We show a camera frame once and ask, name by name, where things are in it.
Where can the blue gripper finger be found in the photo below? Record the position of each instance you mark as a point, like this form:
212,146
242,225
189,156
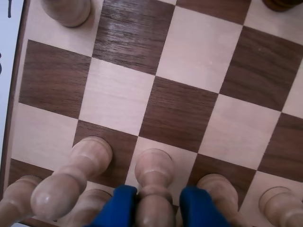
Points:
118,208
198,208

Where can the light wooden pawn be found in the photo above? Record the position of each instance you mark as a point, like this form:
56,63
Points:
66,11
281,205
154,165
71,179
220,189

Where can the light wooden knight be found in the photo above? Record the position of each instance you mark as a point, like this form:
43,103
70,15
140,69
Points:
94,203

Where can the light wooden rook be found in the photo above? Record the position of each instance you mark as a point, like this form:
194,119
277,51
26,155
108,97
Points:
16,198

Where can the wooden chessboard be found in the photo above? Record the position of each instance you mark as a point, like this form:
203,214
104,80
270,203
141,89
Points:
177,94

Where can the dark wooden pawn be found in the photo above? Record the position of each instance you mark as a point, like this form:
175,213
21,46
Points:
280,4

